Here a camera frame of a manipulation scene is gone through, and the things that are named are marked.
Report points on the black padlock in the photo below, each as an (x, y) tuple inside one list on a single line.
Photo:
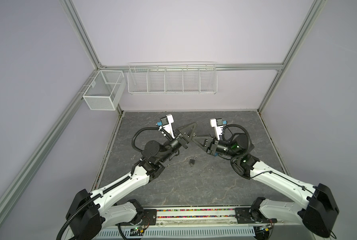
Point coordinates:
[(193, 161)]

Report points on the long white wire basket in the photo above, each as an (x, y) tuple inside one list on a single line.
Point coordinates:
[(172, 78)]

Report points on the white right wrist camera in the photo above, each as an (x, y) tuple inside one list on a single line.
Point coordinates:
[(218, 125)]

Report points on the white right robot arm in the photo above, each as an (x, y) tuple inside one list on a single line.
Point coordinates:
[(312, 206)]

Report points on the white mesh box basket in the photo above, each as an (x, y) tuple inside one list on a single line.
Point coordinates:
[(105, 90)]

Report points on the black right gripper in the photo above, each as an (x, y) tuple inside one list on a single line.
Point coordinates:
[(211, 145)]

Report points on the aluminium frame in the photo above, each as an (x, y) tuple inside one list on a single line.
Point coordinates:
[(11, 196)]

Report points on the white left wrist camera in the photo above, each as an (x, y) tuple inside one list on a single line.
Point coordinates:
[(166, 124)]

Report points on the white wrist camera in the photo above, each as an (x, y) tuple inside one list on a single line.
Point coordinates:
[(166, 124), (218, 125)]

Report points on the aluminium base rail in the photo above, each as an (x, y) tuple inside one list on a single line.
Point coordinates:
[(191, 223)]

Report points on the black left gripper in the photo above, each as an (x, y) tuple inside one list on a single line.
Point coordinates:
[(182, 138)]

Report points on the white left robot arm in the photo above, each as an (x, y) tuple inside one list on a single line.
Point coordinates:
[(90, 212)]

